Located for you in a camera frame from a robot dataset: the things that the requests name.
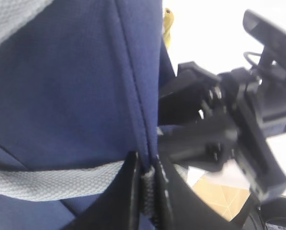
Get yellow pear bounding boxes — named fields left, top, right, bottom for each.
left=162, top=8, right=174, bottom=49

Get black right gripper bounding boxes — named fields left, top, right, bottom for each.
left=158, top=62, right=286, bottom=201

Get navy blue lunch bag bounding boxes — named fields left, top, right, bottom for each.
left=0, top=0, right=174, bottom=230

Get black cable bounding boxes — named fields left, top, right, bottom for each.
left=243, top=51, right=264, bottom=72

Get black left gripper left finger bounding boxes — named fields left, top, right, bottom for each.
left=64, top=152, right=140, bottom=230

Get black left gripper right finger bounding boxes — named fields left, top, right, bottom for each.
left=155, top=155, right=231, bottom=230

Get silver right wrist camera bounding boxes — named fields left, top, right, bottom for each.
left=242, top=9, right=286, bottom=137

